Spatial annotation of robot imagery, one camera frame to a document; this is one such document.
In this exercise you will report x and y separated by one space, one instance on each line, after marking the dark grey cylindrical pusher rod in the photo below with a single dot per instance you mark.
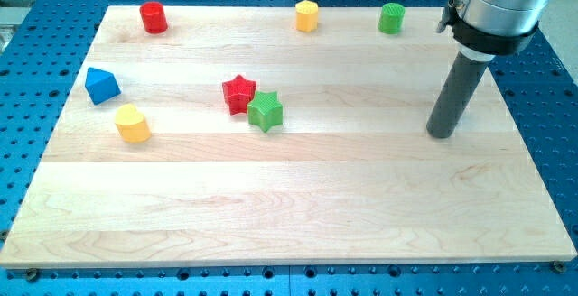
458 88

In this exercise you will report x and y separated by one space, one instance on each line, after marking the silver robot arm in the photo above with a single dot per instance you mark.
484 29

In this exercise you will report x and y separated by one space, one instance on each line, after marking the green star block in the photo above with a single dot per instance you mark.
265 110

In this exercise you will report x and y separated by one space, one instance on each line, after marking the red star block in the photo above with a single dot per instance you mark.
237 93

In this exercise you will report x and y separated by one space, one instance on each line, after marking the green cylinder block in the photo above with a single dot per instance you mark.
391 18

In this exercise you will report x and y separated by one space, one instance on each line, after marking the yellow hexagon block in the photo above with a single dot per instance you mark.
306 16

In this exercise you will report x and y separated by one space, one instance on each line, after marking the light wooden board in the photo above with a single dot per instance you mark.
350 177

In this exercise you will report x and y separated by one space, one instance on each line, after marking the red cylinder block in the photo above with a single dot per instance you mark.
153 17

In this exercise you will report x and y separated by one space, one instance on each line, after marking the yellow heart block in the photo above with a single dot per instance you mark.
131 124

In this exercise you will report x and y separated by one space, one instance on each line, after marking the blue triangle block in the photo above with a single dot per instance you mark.
101 85

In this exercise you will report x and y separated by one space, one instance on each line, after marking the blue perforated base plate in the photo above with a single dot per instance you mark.
41 57

